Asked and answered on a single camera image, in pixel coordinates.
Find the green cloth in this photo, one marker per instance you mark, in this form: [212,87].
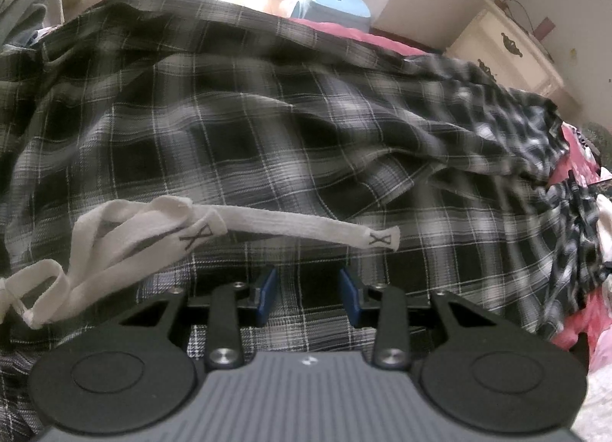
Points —
[600,141]

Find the white garment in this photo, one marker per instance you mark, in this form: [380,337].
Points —
[605,222]

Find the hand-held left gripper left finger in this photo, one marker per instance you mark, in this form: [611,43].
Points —
[267,298]

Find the light blue plastic stool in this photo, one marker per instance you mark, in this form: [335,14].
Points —
[334,7]

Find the pink floral blanket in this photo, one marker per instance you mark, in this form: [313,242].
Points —
[564,332]

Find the black white plaid pants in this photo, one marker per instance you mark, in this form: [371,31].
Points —
[287,136]

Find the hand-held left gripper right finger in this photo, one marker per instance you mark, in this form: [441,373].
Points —
[349,301]

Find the cream nightstand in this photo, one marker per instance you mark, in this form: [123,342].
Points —
[507,50]

